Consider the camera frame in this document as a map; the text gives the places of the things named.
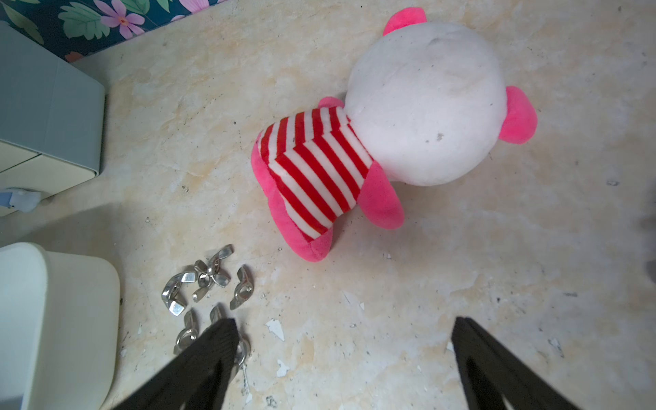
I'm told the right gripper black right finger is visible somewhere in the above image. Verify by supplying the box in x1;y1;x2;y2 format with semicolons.
451;317;577;410

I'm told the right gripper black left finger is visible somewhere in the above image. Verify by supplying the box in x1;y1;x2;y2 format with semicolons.
117;319;239;410

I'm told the silver wing nut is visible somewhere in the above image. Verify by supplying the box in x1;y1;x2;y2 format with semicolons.
229;264;255;311
174;309;199;355
208;244;233;288
162;271;197;317
231;335;251;380
192;260;214;302
209;303;227;325

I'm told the white storage tray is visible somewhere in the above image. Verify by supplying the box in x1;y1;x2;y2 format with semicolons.
1;243;121;409

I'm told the pale blue drawer box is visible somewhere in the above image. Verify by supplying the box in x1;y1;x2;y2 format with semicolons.
1;23;106;215

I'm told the pink white striped plush toy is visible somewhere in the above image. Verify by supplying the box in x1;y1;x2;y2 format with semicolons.
251;8;538;262

